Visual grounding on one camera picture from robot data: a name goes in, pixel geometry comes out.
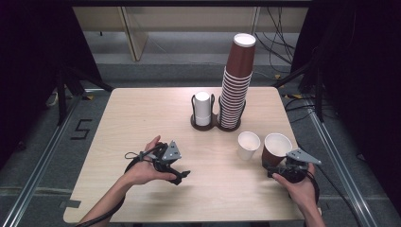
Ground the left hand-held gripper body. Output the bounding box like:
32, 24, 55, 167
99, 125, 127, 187
147, 139, 183, 173

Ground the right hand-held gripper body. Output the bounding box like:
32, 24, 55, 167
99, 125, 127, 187
276, 148, 323, 184

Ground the single brown paper cup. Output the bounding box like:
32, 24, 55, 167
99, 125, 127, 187
261, 132, 293, 170

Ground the single white paper cup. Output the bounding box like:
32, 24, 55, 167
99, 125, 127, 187
236, 131, 262, 162

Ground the dark wooden wire cup holder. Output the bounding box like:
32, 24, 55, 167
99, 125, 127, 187
189, 93, 248, 132

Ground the stack of white paper cups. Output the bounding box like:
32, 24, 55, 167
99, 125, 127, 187
193, 91, 213, 127

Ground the stack of brown paper cups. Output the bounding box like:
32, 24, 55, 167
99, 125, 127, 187
218, 32, 257, 131

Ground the person's right hand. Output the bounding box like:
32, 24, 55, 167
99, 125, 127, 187
271, 163, 320, 210

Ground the person's left hand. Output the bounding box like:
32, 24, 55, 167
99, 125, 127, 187
125, 134, 178, 187

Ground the black stand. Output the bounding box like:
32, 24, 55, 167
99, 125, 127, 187
272, 53, 325, 124
56, 64, 114, 127

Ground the black tape floor marking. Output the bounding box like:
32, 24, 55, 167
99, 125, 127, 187
69, 118, 94, 141

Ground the black curtain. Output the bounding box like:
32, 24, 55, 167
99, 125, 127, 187
289, 0, 401, 218
0, 0, 103, 165

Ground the beige cabinet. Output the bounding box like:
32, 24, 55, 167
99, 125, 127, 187
72, 6, 309, 62

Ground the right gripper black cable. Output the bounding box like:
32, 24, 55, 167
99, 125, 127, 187
304, 169, 322, 227

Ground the metal floor rail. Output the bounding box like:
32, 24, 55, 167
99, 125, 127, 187
306, 100, 379, 227
0, 91, 83, 227

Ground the black cable bundle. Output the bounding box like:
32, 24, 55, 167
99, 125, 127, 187
254, 6, 297, 75

